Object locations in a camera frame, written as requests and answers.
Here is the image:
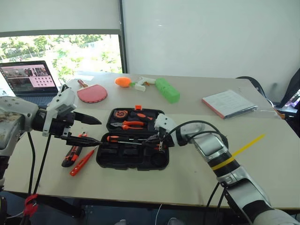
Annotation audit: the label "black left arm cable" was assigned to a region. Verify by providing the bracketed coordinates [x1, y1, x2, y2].
[32, 83, 71, 195]
[27, 132, 36, 195]

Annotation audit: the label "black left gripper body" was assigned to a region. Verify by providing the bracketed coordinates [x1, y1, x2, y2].
[48, 112, 76, 141]

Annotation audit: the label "orange black utility knife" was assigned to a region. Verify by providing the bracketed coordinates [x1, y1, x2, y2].
[61, 132, 89, 168]

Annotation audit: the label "white booklet in plastic sleeve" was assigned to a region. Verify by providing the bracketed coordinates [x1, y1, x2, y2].
[202, 89, 259, 120]

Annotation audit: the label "white plastic toy gun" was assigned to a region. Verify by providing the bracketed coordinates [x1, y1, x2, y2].
[135, 76, 157, 92]

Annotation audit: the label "black window frame post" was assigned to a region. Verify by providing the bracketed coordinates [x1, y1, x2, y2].
[118, 0, 128, 74]

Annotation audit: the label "green foam block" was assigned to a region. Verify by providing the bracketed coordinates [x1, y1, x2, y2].
[155, 78, 181, 104]

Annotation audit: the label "hammer with orange black handle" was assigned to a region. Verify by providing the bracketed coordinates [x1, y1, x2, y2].
[129, 111, 158, 122]

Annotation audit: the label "orange toy carrot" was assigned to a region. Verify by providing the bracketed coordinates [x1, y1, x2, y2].
[114, 76, 136, 89]

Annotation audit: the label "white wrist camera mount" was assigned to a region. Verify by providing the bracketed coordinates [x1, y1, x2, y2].
[154, 113, 176, 139]
[41, 84, 77, 137]

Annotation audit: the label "black chair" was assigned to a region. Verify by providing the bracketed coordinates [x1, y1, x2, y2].
[235, 76, 274, 105]

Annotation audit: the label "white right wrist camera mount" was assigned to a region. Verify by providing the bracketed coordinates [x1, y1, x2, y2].
[154, 113, 176, 139]

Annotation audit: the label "open dark laptop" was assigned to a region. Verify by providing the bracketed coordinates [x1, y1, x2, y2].
[0, 60, 60, 109]

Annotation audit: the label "orange handled pliers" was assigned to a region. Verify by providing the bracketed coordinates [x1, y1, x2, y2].
[110, 120, 147, 131]

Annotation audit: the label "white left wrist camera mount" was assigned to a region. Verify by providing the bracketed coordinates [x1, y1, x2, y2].
[41, 84, 77, 137]

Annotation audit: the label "orange black tape measure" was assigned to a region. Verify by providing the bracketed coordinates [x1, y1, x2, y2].
[113, 110, 128, 119]

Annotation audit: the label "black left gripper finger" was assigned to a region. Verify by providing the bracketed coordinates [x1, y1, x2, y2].
[74, 112, 102, 126]
[60, 135, 103, 147]

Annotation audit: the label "black plastic tool case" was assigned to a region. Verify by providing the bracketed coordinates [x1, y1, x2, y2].
[95, 105, 171, 171]

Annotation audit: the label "black table frame bar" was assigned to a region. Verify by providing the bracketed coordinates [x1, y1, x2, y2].
[37, 194, 85, 219]

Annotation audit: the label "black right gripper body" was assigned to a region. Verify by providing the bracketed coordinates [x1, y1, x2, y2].
[153, 134, 175, 152]

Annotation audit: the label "black device with purple screen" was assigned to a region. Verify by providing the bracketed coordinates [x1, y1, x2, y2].
[278, 69, 300, 109]

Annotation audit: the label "thin white cable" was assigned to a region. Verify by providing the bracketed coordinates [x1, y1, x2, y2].
[155, 203, 163, 225]

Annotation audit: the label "orange plastic piece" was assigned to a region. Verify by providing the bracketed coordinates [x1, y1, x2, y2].
[273, 108, 286, 120]

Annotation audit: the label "white roller blind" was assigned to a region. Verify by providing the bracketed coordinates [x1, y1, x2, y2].
[0, 0, 121, 38]

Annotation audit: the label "orange voltage tester pen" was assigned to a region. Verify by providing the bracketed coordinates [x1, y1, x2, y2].
[69, 149, 96, 177]

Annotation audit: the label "red table tennis paddle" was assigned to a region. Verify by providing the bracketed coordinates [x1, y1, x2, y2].
[76, 79, 108, 104]

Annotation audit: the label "red tape on cables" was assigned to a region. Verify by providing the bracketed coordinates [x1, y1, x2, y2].
[23, 193, 39, 218]

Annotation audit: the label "orange black screwdriver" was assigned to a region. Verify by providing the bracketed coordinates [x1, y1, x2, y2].
[106, 135, 149, 143]

